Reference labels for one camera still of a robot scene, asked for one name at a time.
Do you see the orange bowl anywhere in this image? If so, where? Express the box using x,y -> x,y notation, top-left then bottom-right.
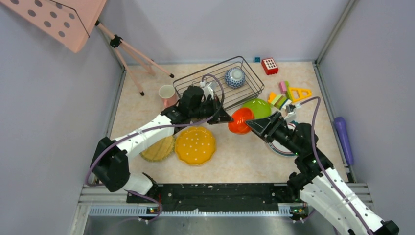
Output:
228,107 -> 255,135

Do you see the yellow polka dot plate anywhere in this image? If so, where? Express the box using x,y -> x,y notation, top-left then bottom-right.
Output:
175,127 -> 216,166

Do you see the yellow triangle toy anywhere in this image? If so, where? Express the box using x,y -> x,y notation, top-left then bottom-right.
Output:
287,87 -> 313,102

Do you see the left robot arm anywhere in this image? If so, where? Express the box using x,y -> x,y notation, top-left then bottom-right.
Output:
90,86 -> 233,202

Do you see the colourful toy block stack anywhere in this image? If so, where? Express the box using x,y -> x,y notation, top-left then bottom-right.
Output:
268,92 -> 292,110

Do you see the pink perforated stand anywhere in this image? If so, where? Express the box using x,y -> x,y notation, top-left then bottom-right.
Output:
1,0 -> 174,95

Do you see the purple handle tool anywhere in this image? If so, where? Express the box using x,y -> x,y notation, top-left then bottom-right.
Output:
334,117 -> 354,165

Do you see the round bamboo tray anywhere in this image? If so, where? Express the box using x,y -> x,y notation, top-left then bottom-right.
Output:
140,136 -> 175,162

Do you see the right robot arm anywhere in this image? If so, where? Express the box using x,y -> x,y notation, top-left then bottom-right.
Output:
245,111 -> 399,235

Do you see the black wire dish rack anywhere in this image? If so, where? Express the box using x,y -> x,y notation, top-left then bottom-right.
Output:
173,56 -> 265,110

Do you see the pink mug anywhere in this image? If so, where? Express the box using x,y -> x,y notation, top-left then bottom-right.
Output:
158,85 -> 179,108

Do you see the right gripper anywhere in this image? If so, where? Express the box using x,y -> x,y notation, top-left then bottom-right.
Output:
245,110 -> 302,156

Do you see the pink toy block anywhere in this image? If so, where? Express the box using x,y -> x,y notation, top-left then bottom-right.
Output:
278,81 -> 289,94

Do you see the red toy block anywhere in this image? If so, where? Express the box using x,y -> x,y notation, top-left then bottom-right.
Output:
261,57 -> 279,75

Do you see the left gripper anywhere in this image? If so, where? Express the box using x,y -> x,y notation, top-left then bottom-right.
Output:
190,95 -> 233,125

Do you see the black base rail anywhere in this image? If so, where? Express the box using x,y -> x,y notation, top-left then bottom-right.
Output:
126,182 -> 304,213

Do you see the blue red patterned bowl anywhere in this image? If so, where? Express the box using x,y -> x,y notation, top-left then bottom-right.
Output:
225,67 -> 246,89

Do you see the white plate green rim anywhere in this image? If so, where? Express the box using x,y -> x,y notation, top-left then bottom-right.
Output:
268,121 -> 298,157

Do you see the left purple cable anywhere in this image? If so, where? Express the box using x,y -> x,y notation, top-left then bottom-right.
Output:
85,73 -> 226,224

